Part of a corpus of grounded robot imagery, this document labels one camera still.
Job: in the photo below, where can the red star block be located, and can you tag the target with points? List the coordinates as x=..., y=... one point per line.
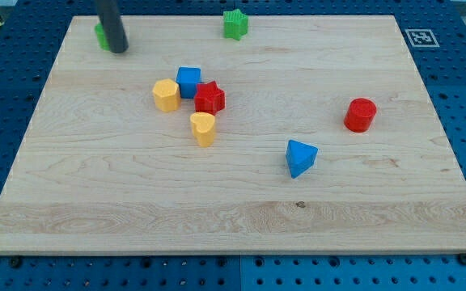
x=209, y=98

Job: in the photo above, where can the green star block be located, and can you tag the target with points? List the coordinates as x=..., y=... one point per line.
x=235, y=24

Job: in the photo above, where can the yellow heart block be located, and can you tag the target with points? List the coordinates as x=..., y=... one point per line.
x=203, y=128

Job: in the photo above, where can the blue triangle block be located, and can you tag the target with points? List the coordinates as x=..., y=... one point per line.
x=300, y=157

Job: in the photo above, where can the light wooden board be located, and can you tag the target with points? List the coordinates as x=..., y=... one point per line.
x=102, y=171

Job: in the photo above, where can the yellow hexagon block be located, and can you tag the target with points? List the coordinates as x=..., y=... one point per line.
x=166, y=94

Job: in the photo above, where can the blue cube block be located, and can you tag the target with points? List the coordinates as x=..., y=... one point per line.
x=187, y=79

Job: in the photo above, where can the red cylinder block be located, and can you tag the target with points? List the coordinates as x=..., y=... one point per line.
x=360, y=115

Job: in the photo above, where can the green block behind rod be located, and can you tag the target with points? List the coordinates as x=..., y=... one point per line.
x=101, y=37

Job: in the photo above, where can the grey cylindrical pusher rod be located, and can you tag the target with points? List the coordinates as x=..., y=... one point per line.
x=110, y=18

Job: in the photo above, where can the white fiducial marker tag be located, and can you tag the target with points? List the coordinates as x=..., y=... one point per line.
x=421, y=38

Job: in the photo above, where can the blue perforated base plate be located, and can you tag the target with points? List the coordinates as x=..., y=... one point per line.
x=29, y=41

